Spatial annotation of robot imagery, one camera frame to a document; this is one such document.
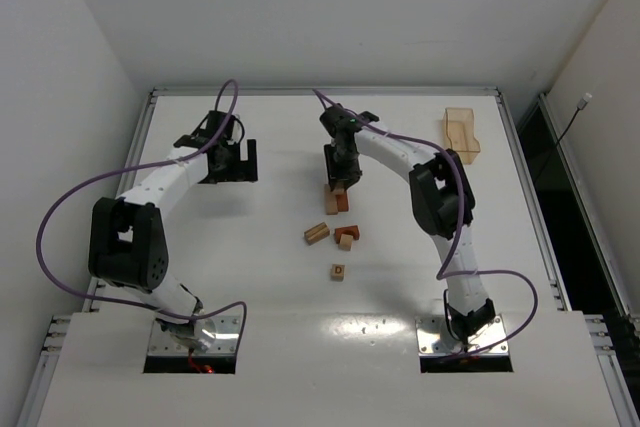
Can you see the transparent amber plastic bin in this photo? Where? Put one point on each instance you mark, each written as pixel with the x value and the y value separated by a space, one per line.
pixel 459 133

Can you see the striped light wood block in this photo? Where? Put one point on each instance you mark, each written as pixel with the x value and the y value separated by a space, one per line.
pixel 316 233

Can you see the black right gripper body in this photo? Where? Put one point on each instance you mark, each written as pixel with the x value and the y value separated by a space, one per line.
pixel 343 167

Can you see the wood cube letter D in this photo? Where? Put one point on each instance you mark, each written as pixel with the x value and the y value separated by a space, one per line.
pixel 337 272

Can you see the red arch wood block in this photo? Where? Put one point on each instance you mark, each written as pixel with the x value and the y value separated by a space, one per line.
pixel 352 230

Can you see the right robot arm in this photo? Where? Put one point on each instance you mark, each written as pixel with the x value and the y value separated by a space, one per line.
pixel 442 203

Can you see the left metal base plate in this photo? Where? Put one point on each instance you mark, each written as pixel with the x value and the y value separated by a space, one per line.
pixel 215 336

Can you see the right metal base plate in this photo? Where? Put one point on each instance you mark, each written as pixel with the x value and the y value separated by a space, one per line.
pixel 434 340

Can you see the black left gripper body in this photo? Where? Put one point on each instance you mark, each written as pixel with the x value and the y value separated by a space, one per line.
pixel 238 162

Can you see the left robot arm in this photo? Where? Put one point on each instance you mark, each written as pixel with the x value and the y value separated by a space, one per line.
pixel 128 247

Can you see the plain light wood cube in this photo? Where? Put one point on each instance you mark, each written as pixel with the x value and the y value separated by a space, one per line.
pixel 339 188

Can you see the dark red wood block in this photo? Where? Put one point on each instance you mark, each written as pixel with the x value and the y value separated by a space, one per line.
pixel 342 202

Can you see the metal base plate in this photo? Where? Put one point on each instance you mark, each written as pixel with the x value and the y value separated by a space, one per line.
pixel 434 340
pixel 215 336

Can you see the small light wood cube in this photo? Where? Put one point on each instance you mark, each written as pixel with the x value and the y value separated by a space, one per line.
pixel 345 242

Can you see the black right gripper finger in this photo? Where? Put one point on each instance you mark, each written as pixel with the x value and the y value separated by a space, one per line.
pixel 331 184
pixel 351 181

